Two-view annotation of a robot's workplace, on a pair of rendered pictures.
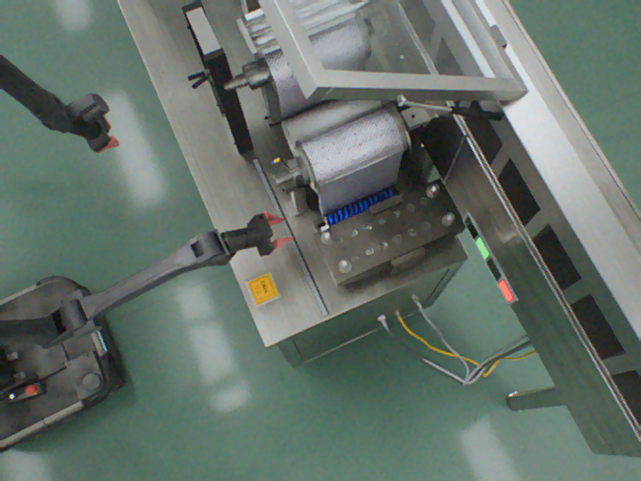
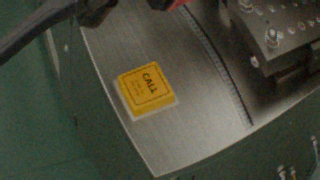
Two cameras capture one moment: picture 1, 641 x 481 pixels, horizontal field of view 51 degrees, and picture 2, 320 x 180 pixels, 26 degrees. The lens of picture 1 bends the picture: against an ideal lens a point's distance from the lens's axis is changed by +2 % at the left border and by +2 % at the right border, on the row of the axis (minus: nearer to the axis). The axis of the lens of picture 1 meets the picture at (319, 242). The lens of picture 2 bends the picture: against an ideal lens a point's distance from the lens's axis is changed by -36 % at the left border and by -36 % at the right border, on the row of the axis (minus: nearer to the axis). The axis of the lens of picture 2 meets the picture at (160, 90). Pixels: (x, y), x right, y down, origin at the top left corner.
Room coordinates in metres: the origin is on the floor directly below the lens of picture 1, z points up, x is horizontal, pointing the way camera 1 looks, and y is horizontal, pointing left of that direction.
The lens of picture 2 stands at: (-0.44, 0.29, 2.36)
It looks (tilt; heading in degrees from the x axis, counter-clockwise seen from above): 59 degrees down; 351
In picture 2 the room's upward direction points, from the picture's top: 2 degrees clockwise
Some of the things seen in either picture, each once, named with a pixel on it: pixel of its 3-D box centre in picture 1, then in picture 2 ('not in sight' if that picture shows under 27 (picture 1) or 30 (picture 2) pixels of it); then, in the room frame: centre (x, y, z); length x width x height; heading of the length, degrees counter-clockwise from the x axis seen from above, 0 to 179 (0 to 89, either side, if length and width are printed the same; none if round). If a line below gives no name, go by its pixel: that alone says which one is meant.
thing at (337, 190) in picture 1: (360, 180); not in sight; (0.63, -0.12, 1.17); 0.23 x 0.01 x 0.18; 108
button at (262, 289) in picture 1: (262, 288); (145, 88); (0.42, 0.18, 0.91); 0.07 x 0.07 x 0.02; 18
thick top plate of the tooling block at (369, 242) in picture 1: (388, 232); (302, 18); (0.53, -0.20, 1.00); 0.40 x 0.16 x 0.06; 108
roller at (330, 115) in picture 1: (333, 123); not in sight; (0.80, -0.07, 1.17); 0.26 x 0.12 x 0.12; 108
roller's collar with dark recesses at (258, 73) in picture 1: (258, 73); not in sight; (0.88, 0.11, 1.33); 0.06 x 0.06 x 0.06; 18
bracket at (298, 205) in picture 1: (293, 190); not in sight; (0.67, 0.06, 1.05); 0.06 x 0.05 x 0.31; 108
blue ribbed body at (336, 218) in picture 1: (361, 205); not in sight; (0.61, -0.13, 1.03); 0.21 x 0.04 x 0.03; 108
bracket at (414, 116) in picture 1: (415, 116); not in sight; (0.74, -0.27, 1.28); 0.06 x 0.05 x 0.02; 108
